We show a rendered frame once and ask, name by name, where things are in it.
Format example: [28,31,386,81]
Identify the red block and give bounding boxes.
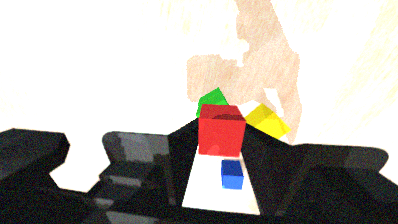
[198,104,246,158]

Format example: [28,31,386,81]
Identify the yellow block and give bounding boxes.
[245,103,291,139]

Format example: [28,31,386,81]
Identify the green block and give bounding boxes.
[198,87,221,105]
[196,92,229,118]

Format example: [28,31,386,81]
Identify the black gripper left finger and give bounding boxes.
[101,118,199,206]

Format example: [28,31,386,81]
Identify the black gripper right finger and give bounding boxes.
[241,123,389,216]

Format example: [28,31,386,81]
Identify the blue block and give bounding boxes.
[221,160,244,190]

